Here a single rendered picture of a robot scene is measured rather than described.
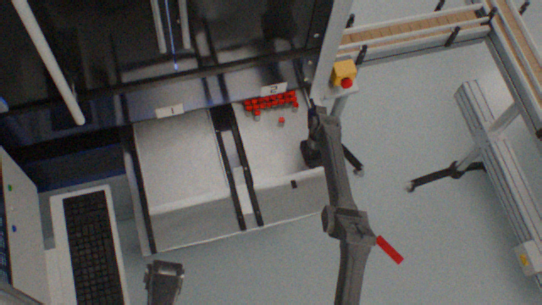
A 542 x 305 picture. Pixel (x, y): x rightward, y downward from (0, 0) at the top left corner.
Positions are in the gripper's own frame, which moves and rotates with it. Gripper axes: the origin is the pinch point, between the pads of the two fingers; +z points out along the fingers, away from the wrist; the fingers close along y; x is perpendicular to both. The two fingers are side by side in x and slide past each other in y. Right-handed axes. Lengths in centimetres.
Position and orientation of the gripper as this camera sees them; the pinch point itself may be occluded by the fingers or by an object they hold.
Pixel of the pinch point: (312, 166)
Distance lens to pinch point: 189.4
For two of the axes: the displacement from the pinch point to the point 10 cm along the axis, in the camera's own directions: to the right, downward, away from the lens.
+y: -2.7, -8.2, 5.0
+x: -9.6, 2.1, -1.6
